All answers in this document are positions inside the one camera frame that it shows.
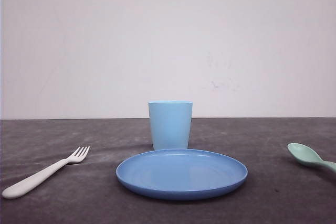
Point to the blue plastic plate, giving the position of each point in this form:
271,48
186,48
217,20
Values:
181,174

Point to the mint green plastic spoon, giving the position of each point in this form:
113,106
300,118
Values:
308,157

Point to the white plastic fork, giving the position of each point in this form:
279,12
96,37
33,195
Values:
28,184

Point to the light blue plastic cup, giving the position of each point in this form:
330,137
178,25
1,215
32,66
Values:
170,123

